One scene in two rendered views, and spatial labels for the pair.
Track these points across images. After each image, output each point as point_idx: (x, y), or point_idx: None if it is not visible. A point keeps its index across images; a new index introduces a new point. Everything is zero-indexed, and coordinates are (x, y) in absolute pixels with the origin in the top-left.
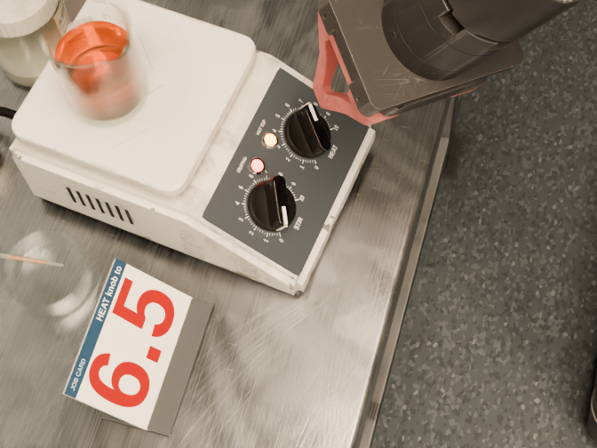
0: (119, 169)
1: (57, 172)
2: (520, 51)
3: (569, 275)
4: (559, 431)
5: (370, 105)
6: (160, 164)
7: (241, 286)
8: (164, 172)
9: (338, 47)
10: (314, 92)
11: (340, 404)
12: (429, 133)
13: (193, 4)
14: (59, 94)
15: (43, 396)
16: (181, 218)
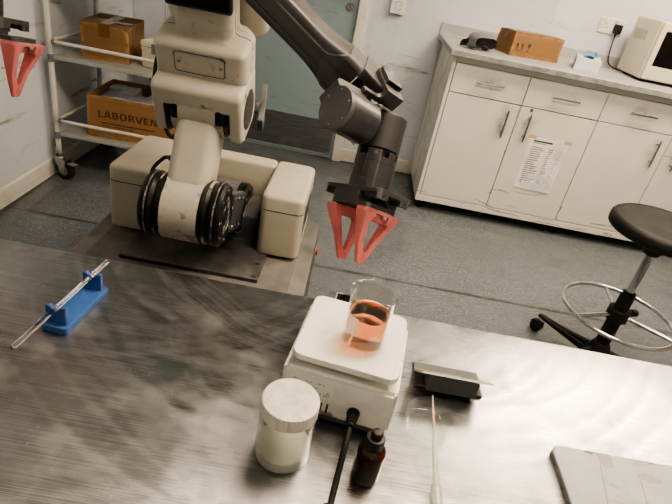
0: (402, 336)
1: (400, 377)
2: None
3: None
4: None
5: (408, 201)
6: (394, 323)
7: None
8: (398, 322)
9: (380, 210)
10: (358, 262)
11: (436, 326)
12: (308, 298)
13: (237, 378)
14: (368, 360)
15: (484, 422)
16: (406, 332)
